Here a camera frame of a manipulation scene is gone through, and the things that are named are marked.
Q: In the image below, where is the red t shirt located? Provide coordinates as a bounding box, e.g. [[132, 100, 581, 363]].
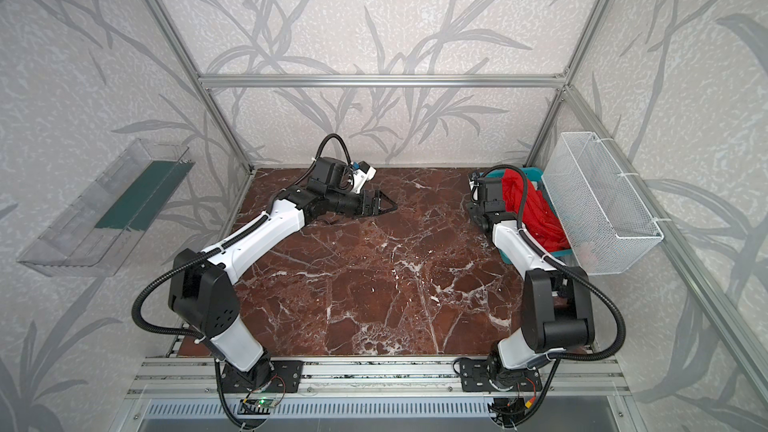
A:
[[502, 169, 570, 253]]

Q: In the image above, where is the teal plastic laundry basket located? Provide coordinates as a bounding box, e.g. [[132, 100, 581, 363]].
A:
[[488, 167, 572, 258]]

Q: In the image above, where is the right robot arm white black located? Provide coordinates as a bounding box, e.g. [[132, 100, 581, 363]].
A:
[[467, 171, 595, 370]]

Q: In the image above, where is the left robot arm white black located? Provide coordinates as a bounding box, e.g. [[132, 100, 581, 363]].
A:
[[168, 158, 397, 373]]

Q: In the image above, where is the green circuit board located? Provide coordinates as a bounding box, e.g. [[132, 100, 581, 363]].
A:
[[238, 398, 282, 416]]

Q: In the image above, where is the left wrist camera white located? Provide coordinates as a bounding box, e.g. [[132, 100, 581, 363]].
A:
[[352, 161, 376, 194]]

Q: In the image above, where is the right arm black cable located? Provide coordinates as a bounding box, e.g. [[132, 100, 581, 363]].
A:
[[471, 164, 626, 362]]

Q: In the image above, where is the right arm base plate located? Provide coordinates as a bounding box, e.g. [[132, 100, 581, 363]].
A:
[[454, 357, 542, 394]]

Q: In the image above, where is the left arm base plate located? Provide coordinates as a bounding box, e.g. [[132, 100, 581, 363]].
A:
[[221, 359, 304, 394]]

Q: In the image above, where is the white wire mesh basket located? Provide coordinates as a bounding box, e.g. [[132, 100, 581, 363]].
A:
[[542, 132, 664, 276]]

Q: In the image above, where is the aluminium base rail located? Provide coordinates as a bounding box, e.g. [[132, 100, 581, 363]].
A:
[[126, 356, 630, 399]]

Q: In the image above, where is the clear acrylic wall shelf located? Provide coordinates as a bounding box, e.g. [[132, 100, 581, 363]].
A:
[[17, 139, 195, 277]]

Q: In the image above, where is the aluminium frame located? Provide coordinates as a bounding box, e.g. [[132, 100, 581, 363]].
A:
[[141, 0, 767, 400]]

